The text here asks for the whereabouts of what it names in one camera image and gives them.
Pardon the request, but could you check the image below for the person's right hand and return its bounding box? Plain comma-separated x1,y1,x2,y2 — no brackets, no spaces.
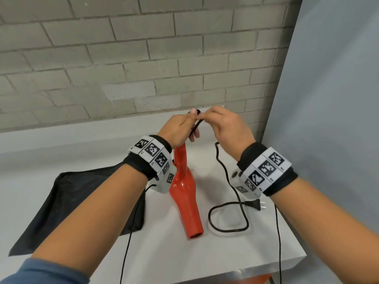
197,105,256,162

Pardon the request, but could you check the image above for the person's left hand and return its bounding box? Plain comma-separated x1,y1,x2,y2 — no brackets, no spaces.
157,108,201,150

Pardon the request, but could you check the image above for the red hair dryer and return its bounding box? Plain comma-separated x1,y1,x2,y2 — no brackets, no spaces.
169,142,205,240

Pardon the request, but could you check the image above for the black power cord with plug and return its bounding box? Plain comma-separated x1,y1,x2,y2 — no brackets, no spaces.
188,109,266,233

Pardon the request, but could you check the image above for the black fabric drawstring bag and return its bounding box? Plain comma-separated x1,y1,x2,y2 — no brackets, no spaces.
8,162,146,257

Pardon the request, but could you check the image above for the person's left forearm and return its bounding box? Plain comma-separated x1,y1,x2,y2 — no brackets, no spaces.
31,164,148,277

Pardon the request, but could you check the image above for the person's right forearm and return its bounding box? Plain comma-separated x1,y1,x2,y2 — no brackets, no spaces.
271,177,379,284

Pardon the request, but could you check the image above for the person's blue shirt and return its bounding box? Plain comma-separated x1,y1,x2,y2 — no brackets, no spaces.
0,258,91,284

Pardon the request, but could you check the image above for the left wristband with marker tiles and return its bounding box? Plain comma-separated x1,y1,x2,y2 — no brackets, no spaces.
123,135,173,181

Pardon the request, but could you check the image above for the wristband with marker tiles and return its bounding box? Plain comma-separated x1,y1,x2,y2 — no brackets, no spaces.
123,135,173,181
236,142,299,197

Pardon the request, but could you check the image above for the right wristband with marker tiles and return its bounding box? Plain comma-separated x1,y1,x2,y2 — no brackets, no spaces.
236,142,299,197

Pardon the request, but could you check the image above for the orange furniture piece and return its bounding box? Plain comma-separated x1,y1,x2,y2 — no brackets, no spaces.
240,273,273,284

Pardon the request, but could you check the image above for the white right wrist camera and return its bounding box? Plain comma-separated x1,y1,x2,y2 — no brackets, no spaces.
230,168,263,196

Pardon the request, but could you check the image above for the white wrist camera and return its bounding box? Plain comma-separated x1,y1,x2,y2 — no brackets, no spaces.
230,168,263,196
154,162,178,195

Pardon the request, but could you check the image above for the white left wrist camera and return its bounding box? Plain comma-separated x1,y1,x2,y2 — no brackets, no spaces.
154,162,178,195

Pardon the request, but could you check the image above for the thin black right camera cable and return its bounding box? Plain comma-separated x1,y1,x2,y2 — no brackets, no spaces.
274,204,283,284

